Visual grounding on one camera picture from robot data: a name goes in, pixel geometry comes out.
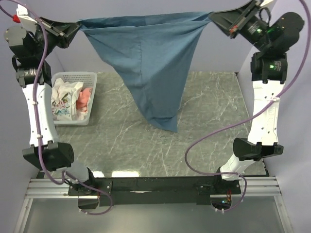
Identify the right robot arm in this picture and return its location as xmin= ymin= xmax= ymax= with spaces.
xmin=209 ymin=0 xmax=304 ymax=194

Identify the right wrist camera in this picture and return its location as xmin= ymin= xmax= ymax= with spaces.
xmin=257 ymin=0 xmax=274 ymax=7

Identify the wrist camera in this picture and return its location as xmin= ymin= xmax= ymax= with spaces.
xmin=13 ymin=4 xmax=37 ymax=33
xmin=257 ymin=0 xmax=274 ymax=7

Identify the white printed cloth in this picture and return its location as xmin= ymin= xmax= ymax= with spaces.
xmin=51 ymin=78 xmax=83 ymax=121

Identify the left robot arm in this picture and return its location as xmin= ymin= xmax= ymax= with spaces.
xmin=4 ymin=15 xmax=97 ymax=195

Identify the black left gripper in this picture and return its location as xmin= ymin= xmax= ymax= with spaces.
xmin=34 ymin=16 xmax=82 ymax=60

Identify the white plastic basket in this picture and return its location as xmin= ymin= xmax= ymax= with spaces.
xmin=51 ymin=72 xmax=97 ymax=126

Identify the blue pillowcase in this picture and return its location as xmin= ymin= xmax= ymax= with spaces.
xmin=80 ymin=12 xmax=210 ymax=132

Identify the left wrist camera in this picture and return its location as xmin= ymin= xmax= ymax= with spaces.
xmin=13 ymin=4 xmax=37 ymax=33

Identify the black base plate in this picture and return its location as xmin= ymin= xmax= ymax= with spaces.
xmin=68 ymin=176 xmax=241 ymax=207

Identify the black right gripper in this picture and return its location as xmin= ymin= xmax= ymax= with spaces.
xmin=208 ymin=0 xmax=272 ymax=52

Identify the pink cloth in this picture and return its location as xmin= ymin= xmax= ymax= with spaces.
xmin=76 ymin=88 xmax=93 ymax=112

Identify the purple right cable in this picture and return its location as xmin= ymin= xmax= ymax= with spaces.
xmin=184 ymin=0 xmax=311 ymax=214

